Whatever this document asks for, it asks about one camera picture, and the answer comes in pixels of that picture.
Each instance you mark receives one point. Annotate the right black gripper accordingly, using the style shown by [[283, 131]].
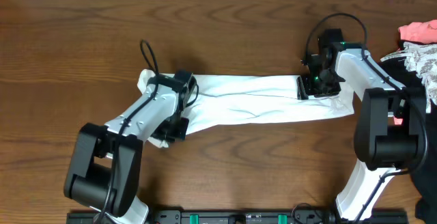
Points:
[[305, 87]]

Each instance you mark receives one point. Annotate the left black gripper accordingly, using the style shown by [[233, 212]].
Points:
[[178, 128]]

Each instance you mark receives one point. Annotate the white t-shirt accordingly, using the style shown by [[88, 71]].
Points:
[[231, 100]]

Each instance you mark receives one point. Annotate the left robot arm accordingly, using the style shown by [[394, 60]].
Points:
[[105, 165]]

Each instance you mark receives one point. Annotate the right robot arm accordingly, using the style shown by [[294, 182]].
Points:
[[390, 138]]

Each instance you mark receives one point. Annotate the white floral patterned garment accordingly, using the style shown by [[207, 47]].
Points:
[[421, 60]]

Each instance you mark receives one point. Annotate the pink garment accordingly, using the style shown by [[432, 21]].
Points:
[[423, 33]]

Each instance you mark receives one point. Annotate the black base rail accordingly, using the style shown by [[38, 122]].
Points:
[[300, 215]]

